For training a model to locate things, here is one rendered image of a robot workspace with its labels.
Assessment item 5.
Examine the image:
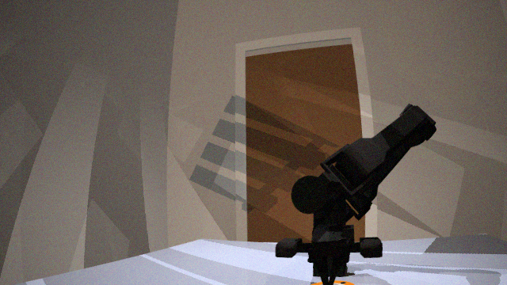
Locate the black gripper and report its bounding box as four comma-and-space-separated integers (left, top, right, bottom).
275, 209, 383, 285

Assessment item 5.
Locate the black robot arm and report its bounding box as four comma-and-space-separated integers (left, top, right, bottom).
291, 104, 436, 258

